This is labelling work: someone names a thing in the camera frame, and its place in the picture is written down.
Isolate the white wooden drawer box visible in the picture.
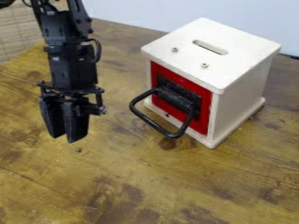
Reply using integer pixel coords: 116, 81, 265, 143
141, 17, 280, 148

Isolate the black metal drawer handle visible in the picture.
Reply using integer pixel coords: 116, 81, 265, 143
129, 86, 201, 138

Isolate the right bolt on box top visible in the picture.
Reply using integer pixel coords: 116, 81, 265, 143
200, 63, 209, 69

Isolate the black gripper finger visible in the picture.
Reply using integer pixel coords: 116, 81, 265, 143
61, 101, 89, 143
38, 96, 65, 138

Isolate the left bolt on box top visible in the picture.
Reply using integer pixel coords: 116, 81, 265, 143
172, 47, 178, 53

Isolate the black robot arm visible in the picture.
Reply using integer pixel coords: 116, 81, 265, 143
21, 0, 106, 143

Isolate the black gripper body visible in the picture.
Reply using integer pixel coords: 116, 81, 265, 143
37, 81, 106, 116

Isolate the bolt on box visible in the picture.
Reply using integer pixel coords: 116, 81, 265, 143
200, 63, 209, 69
172, 47, 178, 53

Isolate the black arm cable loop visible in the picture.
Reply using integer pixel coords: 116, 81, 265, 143
86, 38, 102, 64

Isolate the red drawer front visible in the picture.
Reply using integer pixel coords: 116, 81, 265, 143
150, 62, 210, 135

